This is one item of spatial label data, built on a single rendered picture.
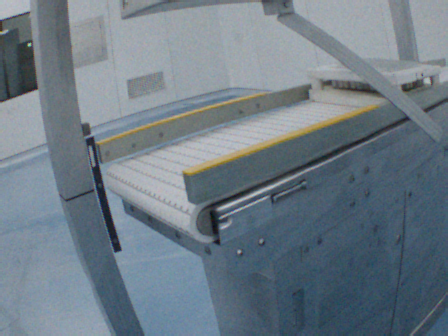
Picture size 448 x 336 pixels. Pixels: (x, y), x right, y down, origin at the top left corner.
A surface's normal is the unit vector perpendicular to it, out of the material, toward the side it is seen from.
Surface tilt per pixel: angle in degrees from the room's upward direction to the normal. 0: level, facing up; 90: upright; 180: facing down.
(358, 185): 90
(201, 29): 90
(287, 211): 90
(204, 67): 90
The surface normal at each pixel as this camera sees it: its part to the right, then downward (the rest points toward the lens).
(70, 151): 0.58, 0.15
